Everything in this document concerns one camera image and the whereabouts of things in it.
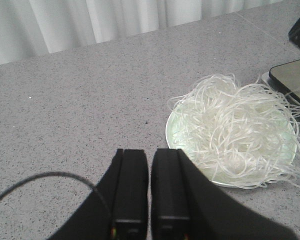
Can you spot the translucent white vermicelli bundle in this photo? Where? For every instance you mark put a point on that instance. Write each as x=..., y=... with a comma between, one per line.
x=219, y=91

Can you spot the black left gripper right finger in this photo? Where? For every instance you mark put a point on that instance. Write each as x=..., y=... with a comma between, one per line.
x=187, y=206

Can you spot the white pleated curtain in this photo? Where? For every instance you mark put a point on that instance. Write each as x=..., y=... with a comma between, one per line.
x=48, y=38

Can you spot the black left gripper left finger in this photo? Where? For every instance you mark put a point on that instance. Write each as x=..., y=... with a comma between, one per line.
x=119, y=210

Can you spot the black and silver kitchen scale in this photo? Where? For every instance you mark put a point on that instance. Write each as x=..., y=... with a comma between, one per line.
x=284, y=81

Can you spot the light green round plate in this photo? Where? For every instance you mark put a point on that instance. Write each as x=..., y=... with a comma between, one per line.
x=236, y=146

